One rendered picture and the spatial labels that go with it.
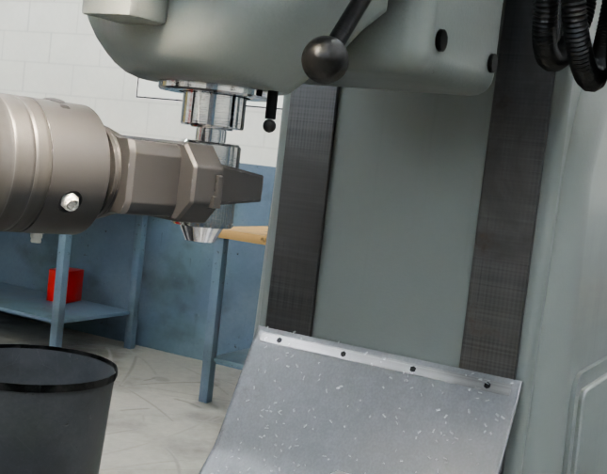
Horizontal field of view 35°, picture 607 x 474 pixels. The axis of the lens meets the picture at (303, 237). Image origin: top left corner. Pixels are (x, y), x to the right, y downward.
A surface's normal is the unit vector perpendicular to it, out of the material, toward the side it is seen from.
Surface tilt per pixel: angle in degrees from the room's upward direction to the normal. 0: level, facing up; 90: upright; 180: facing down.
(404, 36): 90
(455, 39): 90
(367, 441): 63
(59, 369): 86
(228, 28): 115
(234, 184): 90
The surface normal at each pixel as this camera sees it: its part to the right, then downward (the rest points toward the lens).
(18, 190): 0.58, 0.48
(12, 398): 0.04, 0.15
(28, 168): 0.67, 0.17
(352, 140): -0.48, 0.02
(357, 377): -0.39, -0.44
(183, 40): -0.24, 0.55
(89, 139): 0.64, -0.39
